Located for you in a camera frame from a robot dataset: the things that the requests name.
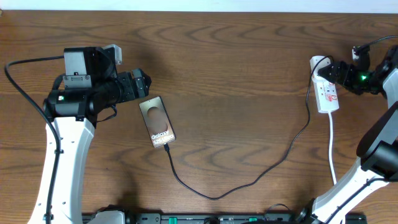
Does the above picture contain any Galaxy S25 Ultra smartphone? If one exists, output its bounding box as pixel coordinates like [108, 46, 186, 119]
[139, 96, 176, 148]

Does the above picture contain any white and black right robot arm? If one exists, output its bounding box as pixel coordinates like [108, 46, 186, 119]
[298, 45, 397, 223]

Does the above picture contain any white power strip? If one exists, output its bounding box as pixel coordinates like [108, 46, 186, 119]
[310, 55, 339, 114]

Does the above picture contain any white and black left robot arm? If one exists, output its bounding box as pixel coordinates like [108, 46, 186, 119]
[29, 44, 151, 223]

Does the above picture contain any white power strip cord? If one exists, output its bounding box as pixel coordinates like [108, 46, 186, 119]
[327, 111, 338, 186]

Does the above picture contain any black USB charging cable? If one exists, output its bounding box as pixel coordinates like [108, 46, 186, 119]
[163, 55, 335, 201]

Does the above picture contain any black mounting rail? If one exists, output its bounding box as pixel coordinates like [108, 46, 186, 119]
[126, 212, 295, 224]

